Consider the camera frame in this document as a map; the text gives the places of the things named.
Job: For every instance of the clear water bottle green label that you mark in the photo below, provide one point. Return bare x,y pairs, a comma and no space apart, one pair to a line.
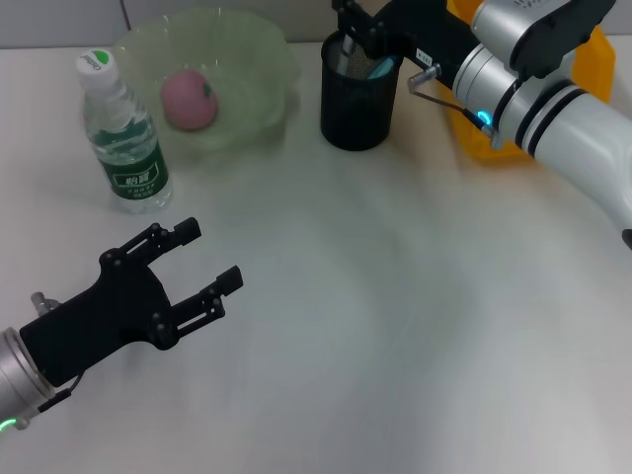
138,182

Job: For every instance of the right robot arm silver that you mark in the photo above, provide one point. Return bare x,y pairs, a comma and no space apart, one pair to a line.
558,123

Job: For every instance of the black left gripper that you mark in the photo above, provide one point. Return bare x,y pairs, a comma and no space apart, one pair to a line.
103,316

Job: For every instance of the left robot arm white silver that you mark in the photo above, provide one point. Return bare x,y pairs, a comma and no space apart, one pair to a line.
17,390

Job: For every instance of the black mesh pen holder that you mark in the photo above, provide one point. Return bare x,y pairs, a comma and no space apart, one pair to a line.
355,113

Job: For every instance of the pink toy peach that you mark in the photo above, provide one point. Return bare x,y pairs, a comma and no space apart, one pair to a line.
185,101

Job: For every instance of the silver white right wrist camera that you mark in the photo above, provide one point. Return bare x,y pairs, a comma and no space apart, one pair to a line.
533,29

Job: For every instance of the blue capped scissors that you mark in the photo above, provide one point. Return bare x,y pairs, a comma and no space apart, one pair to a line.
382,69

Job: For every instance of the translucent green fruit bowl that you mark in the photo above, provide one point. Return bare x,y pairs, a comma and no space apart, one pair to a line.
247,99

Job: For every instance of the yellow plastic bin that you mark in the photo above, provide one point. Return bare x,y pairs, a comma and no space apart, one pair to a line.
474,143

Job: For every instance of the left wrist silver stub connector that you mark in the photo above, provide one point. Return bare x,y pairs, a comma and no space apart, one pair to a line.
42,302

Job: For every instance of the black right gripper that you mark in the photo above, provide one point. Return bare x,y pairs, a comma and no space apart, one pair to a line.
424,34

